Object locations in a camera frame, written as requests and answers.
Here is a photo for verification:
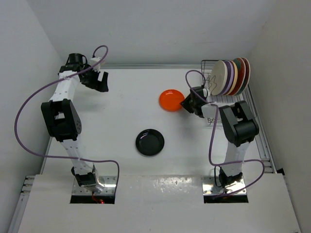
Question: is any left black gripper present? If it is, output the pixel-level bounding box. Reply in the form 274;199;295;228
81;65;108;92

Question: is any orange plate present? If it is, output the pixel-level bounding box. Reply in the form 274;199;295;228
159;89;185;112

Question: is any cream bear plate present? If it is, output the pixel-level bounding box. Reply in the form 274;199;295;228
209;60;227;96

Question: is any lavender plastic plate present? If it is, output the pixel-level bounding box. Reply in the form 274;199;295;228
221;60;234;95

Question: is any peach beige plate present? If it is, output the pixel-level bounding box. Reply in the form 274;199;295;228
228;60;238;95

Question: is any black plate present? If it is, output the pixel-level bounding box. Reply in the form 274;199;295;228
135;129;165;157

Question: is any dark green plate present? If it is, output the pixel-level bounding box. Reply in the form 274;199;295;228
233;58;246;95

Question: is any red teal flower plate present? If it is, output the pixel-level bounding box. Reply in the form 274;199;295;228
238;57;251;95

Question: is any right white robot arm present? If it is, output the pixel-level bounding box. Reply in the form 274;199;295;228
180;86;259;188

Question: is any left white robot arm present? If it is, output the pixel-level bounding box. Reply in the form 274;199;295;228
41;53;108;193

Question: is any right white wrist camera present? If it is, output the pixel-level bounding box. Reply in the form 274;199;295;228
203;87;210;101

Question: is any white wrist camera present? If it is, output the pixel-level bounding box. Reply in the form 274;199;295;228
89;57;105;72
203;87;210;101

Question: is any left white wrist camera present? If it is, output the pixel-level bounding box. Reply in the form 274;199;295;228
89;57;105;72

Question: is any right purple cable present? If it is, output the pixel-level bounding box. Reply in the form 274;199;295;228
185;69;265;199

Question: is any black wire dish rack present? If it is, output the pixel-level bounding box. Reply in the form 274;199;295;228
200;60;257;125

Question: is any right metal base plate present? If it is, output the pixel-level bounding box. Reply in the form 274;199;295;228
202;175;247;195

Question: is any metal base plate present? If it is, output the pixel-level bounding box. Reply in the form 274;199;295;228
202;175;247;195
71;176;117;196

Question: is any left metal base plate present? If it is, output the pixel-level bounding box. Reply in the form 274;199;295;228
71;176;117;196

